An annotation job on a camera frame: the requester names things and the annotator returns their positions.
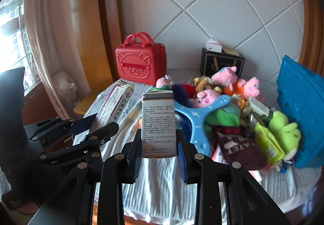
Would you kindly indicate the red white medicine box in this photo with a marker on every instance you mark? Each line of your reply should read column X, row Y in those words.
column 113, row 106

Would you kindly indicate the black gift box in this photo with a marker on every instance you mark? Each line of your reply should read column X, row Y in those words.
column 212, row 62

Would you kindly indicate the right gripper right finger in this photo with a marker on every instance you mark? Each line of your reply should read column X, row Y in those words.
column 222, row 185

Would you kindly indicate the lime green wipes pack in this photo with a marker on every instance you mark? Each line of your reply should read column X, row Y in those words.
column 268, row 144

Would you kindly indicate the green frog plush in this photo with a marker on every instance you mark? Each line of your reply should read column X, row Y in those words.
column 286, row 134

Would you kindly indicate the pink pig plush orange dress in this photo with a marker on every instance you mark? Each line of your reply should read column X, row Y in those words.
column 244, row 88

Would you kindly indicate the green teal plush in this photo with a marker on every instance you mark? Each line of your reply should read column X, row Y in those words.
column 226, row 116

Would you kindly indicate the blue boomerang toy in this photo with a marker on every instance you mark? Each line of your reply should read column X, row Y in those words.
column 197, row 119

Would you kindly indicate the small white pink box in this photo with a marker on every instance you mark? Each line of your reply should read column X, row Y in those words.
column 213, row 46

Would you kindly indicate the brown monkey plush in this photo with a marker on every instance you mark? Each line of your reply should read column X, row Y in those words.
column 203, row 83

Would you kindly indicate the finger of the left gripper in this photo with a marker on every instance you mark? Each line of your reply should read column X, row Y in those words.
column 57, row 127
column 90, row 144

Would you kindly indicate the red bear suitcase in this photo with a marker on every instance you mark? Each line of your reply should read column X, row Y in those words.
column 140, row 59

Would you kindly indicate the maroon knit beanie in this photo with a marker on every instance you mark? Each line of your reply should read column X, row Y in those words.
column 236, row 148

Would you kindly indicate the person's right hand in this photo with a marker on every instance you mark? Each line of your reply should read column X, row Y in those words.
column 28, row 208

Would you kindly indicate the pink pig plush centre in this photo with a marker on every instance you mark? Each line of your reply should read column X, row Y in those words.
column 204, row 98

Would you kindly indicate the pink pig plush upper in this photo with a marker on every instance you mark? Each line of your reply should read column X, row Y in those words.
column 225, row 76

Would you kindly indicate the green white carton box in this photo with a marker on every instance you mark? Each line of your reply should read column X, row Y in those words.
column 259, row 108

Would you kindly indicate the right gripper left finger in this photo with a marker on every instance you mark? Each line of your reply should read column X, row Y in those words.
column 99, row 185

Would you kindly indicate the blue folding crate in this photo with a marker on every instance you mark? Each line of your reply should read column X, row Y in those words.
column 300, row 98

